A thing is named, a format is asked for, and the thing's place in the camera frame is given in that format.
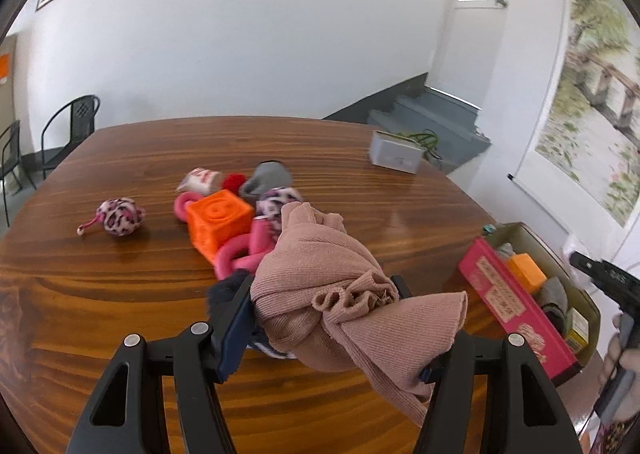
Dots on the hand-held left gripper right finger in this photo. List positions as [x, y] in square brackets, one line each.
[426, 375]

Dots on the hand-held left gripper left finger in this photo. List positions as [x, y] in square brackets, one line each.
[234, 336]

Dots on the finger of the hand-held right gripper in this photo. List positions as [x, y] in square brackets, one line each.
[600, 275]

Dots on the pink storage box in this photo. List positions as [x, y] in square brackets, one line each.
[505, 294]

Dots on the pink knotted sock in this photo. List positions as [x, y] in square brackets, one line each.
[310, 274]

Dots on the wooden desktop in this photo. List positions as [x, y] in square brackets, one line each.
[125, 284]

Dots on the person's right hand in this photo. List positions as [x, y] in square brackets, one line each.
[609, 359]

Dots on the small yellow box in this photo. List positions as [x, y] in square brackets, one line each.
[577, 331]

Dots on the grey sock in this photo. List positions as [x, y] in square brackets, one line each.
[267, 177]
[552, 294]

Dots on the orange block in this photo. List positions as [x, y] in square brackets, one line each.
[527, 271]

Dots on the orange rubber cube toy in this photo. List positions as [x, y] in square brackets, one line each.
[220, 219]

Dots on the pink leopard plush ball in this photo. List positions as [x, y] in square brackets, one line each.
[272, 204]
[120, 216]

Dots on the red pom ball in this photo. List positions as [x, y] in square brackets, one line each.
[232, 182]

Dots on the white red printed pouch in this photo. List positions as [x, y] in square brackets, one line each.
[200, 180]

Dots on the green plant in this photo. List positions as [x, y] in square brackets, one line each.
[425, 138]

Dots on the white planter box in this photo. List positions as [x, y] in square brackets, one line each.
[392, 154]

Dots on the grey stairs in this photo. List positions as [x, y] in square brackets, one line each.
[425, 109]

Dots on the black metal chair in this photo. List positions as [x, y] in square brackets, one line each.
[7, 165]
[82, 109]

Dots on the landscape wall scroll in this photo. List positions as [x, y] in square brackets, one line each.
[595, 109]

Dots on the orange wall sign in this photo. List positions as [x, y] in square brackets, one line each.
[3, 68]

